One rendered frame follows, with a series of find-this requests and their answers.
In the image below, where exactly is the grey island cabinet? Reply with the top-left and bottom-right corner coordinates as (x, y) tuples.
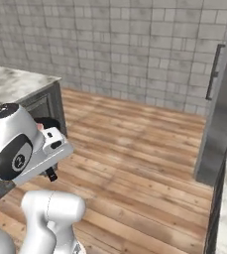
(0, 80), (68, 211)

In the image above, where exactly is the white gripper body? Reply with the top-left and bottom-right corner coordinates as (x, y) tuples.
(11, 142), (75, 187)

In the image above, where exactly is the grey steel fridge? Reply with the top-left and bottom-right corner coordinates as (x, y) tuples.
(193, 0), (227, 187)

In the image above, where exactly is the black fridge handle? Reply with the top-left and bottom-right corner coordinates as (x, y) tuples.
(205, 43), (226, 101)

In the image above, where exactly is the black pan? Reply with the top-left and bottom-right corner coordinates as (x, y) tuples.
(33, 116), (62, 136)

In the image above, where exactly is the dark counter cabinet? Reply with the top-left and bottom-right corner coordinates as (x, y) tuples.
(202, 154), (227, 254)

